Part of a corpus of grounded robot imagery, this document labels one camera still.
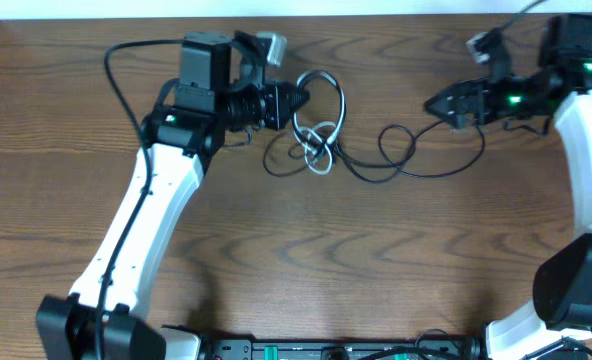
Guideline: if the black USB cable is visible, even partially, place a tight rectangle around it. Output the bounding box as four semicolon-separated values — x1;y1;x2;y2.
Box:
261;69;487;185

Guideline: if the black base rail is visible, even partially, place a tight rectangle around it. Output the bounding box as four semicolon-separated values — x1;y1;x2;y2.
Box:
197;336;487;360

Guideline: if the white USB cable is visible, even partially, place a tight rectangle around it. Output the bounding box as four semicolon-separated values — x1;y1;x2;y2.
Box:
292;69;347;176

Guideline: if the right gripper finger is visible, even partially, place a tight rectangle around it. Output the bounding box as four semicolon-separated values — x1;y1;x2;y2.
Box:
439;111;476;129
424;80;476;113

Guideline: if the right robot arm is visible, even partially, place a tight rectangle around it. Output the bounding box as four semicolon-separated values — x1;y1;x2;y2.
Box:
424;14;592;359

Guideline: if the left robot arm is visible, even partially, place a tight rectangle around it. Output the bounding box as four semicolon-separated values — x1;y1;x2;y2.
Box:
36;31;309;359

